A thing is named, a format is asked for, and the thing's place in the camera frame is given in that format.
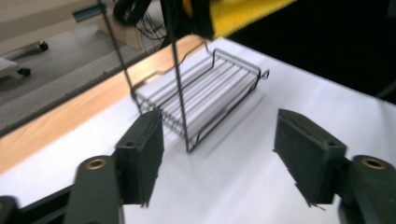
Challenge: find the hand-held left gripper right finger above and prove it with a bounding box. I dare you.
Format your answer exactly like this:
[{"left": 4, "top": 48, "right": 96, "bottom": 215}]
[{"left": 273, "top": 108, "right": 348, "bottom": 208}]

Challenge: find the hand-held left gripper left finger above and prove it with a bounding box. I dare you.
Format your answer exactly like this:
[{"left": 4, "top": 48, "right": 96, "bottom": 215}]
[{"left": 113, "top": 108, "right": 165, "bottom": 208}]

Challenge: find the metal wire rack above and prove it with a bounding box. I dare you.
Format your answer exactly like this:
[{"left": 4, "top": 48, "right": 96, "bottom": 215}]
[{"left": 97, "top": 0, "right": 271, "bottom": 154}]

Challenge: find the yellow towel with black edging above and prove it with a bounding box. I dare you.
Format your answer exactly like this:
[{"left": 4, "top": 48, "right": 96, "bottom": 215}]
[{"left": 181, "top": 0, "right": 297, "bottom": 40}]

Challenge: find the beige cabinet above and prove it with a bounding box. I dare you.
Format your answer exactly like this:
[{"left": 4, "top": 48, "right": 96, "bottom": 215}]
[{"left": 72, "top": 2, "right": 145, "bottom": 50}]

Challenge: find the wheeled stand base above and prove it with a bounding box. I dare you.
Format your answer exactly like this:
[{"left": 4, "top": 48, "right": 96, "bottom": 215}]
[{"left": 0, "top": 40, "right": 50, "bottom": 79}]

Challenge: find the black cable bundle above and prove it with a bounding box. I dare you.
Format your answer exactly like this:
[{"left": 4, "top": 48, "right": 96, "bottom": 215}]
[{"left": 112, "top": 0, "right": 167, "bottom": 43}]

